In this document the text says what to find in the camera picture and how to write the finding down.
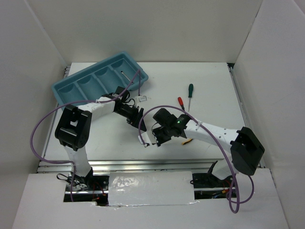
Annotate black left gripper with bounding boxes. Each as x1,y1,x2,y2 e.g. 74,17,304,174
115,104,147,131

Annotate small silver ratchet wrench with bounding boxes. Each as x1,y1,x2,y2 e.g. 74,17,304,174
121,71,134,84

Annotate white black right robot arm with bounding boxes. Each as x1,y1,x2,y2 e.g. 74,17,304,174
152,108,265,187

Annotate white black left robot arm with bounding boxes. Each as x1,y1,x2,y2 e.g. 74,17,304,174
55,87,147,190

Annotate yellow black needle-nose pliers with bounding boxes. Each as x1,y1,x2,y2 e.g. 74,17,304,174
182,139,193,145

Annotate white front cover board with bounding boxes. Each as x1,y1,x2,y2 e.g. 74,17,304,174
108,171,194,206

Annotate teal compartment tray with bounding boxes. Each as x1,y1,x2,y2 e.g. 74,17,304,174
51,52,149,106

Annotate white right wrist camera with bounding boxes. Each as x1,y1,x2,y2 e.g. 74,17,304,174
138,131,155,145

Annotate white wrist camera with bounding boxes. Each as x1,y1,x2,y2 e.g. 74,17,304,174
137,95,147,103
138,131,155,145

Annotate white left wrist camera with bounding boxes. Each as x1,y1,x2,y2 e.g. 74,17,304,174
137,95,147,103

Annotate red handled screwdriver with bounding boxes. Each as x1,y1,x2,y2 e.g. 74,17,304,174
177,97,185,110

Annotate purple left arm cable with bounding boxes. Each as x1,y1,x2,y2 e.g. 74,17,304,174
30,69,141,203

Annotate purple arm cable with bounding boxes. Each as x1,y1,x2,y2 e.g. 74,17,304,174
138,105,255,213
30,69,141,203

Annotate green handled screwdriver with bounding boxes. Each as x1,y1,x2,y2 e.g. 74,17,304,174
188,83,194,111

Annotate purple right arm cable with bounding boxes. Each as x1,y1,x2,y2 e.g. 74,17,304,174
138,105,255,213

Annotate aluminium table frame rail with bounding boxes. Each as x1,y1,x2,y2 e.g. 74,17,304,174
37,62,266,174

